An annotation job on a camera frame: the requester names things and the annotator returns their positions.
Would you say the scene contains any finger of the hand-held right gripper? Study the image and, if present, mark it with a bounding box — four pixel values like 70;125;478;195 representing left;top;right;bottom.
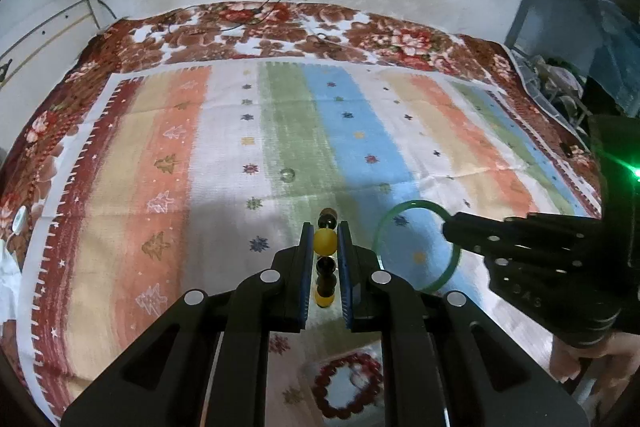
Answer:
441;212;604;250
444;236;617;334

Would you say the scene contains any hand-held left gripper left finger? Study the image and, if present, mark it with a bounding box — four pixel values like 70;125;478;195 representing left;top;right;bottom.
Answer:
60;222;316;427

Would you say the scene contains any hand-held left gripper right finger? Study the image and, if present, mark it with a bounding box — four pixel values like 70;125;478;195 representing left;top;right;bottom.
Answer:
336;221;590;427

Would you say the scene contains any yellow and black bead bracelet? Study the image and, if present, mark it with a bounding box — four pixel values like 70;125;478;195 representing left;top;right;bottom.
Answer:
312;207;341;310

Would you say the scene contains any green jade bangle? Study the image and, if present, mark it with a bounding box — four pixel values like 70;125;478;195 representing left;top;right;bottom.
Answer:
375;202;463;294

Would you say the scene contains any dark red bead bracelet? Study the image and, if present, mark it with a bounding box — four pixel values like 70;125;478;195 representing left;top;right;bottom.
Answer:
311;352;385;420

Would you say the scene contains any person's right hand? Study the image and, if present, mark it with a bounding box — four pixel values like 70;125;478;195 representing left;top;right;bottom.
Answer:
549;328;640;409

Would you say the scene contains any striped colourful blanket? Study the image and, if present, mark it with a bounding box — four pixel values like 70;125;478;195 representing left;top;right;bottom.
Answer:
15;59;603;427

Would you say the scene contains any pile of clutter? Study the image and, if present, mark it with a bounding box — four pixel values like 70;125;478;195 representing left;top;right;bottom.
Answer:
520;52;601;132

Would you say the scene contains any blue cabinet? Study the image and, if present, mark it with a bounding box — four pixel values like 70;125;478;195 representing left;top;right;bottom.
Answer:
505;0;640;118

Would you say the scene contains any red floral blanket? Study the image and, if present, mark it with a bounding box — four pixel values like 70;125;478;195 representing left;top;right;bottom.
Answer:
0;1;606;408

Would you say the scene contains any white wooden headboard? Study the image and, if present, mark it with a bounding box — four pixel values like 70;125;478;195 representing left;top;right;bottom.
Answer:
0;0;101;82

